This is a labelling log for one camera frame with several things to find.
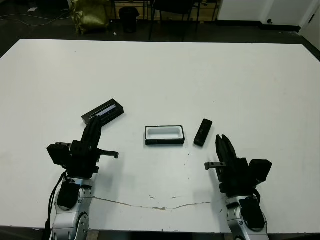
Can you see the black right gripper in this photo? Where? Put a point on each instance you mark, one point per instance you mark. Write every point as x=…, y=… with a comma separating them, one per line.
x=235, y=177

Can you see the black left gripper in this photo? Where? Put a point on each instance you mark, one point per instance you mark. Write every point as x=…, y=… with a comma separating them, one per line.
x=82, y=162

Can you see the black phone-like camera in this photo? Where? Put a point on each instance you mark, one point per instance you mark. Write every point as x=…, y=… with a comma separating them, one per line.
x=203, y=132

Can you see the black box lid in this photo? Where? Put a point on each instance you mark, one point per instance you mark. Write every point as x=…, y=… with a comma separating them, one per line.
x=115, y=110

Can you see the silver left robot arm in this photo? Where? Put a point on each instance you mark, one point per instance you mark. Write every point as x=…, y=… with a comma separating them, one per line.
x=62, y=222

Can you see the black box base white insert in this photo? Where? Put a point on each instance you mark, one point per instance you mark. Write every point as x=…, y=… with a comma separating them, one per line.
x=162, y=142

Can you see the greenish plastic bag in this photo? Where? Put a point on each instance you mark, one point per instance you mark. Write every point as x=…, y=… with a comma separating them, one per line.
x=87, y=15

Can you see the black trash bin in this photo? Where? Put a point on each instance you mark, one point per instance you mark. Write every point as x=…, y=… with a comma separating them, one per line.
x=128, y=20

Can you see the black door stopper knob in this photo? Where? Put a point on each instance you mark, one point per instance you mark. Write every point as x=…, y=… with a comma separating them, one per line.
x=269, y=21

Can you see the white paper sheet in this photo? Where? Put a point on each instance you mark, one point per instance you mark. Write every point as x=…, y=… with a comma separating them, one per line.
x=32, y=9

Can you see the white door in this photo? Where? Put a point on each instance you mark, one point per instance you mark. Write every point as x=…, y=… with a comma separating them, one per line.
x=313, y=30

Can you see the black mesh office chair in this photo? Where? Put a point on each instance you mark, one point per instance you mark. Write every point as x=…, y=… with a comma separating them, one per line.
x=172, y=6

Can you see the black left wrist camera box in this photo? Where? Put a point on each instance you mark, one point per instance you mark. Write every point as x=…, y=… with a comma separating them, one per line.
x=58, y=155

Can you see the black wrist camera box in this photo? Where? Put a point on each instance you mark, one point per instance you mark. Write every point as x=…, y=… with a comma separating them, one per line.
x=58, y=155
x=261, y=170

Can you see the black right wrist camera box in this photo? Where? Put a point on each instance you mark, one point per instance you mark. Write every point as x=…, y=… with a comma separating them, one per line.
x=261, y=170

